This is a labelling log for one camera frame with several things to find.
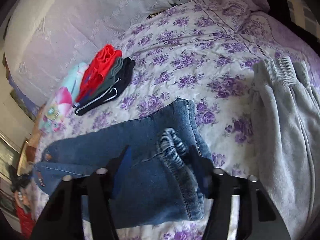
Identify blue denim jeans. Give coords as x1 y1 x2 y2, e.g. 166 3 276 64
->
33 98 211 229

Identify teal pink floral folded blanket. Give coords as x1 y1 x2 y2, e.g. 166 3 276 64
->
39 62 89 134

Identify grey sweatpants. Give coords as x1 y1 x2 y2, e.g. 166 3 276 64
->
251 56 319 239

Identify dark folded garments stack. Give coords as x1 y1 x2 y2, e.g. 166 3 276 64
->
74 57 136 116

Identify red folded garment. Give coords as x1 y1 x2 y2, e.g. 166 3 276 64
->
75 44 122 103

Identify purple floral bedspread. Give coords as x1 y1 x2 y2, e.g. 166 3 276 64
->
32 0 320 240

